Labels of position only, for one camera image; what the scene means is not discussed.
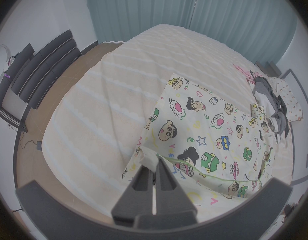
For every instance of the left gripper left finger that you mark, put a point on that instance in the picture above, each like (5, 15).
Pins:
(134, 201)

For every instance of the grey bedside table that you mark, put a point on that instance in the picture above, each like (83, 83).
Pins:
(268, 69)

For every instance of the pink garment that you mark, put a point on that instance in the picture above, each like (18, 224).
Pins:
(243, 71)

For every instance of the white printed pillow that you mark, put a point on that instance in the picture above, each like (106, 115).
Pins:
(291, 101)

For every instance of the black dressing table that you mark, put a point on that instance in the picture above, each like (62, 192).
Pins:
(19, 61)

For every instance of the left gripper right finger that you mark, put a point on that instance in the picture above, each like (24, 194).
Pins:
(171, 204)

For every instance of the black chest of drawers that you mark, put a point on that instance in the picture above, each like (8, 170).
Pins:
(44, 66)

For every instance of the round white mirror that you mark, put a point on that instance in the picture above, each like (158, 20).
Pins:
(6, 51)

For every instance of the dark grey garment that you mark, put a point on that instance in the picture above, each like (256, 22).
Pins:
(262, 85)

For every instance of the black power adapter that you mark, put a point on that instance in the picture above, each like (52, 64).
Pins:
(39, 146)

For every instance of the black garment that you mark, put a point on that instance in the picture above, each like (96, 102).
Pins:
(281, 105)

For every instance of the bed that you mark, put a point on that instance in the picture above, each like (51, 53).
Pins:
(106, 96)

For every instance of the white printed pyjama top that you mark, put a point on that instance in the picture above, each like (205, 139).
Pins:
(206, 124)

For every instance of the grey and white garment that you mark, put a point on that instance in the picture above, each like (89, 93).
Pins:
(267, 104)

